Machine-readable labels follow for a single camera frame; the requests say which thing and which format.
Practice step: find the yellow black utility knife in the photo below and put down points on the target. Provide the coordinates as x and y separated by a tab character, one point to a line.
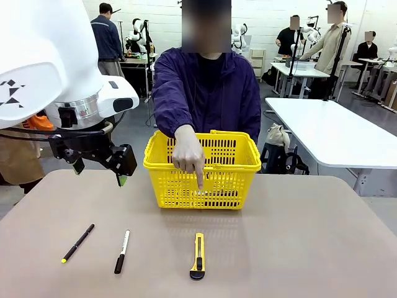
198	257

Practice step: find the white work table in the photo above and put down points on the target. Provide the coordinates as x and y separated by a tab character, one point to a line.
297	69

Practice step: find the black equipment base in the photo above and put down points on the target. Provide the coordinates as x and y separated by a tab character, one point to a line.
273	158

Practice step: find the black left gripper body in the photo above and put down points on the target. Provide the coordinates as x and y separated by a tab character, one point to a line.
87	149

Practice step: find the large white table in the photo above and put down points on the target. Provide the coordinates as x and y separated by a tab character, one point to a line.
325	130

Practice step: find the white marker black cap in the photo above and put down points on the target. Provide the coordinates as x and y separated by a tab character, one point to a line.
123	248

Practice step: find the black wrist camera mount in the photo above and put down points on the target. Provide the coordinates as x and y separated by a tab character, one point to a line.
66	116

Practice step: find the bystander in tan apron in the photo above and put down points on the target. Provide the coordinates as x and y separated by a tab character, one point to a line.
18	161

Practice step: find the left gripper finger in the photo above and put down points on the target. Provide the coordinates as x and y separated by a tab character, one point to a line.
124	159
78	167

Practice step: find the tall black pole stand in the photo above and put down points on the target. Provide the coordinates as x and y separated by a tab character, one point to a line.
336	68

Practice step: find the person's right hand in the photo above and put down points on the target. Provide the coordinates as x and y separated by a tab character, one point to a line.
187	152

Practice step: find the yellow plastic shopping basket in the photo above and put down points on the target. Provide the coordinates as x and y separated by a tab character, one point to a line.
242	167

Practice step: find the man in blue jacket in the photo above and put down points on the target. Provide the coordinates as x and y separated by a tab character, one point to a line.
107	37

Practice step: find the beige cloth bag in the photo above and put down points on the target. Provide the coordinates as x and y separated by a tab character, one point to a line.
277	135

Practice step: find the black pen yellow tip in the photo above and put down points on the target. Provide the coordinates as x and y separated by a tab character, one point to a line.
77	243

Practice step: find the thin black pole stand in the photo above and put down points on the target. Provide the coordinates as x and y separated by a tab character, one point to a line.
294	62

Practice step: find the black backpack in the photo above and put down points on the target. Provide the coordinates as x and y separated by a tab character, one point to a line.
297	164

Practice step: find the white humanoid robot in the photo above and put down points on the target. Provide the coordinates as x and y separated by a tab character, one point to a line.
313	32
239	32
136	31

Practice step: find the person's right forearm purple sleeve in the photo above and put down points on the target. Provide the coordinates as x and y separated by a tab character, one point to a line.
173	118

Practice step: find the seated bystander in black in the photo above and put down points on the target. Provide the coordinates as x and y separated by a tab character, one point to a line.
367	49

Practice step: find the person in purple jacket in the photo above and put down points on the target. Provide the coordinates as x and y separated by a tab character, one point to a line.
223	93

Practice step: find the white step stool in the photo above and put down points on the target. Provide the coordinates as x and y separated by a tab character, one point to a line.
257	57

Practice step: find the bystander in black tee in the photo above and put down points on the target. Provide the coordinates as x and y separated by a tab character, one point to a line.
288	37

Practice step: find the bystander in beige coat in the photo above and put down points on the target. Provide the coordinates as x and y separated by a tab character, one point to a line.
332	49

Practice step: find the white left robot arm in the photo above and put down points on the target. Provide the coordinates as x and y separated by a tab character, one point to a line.
46	46

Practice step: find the white height-adjustable desk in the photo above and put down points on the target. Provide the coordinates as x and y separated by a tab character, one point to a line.
369	63

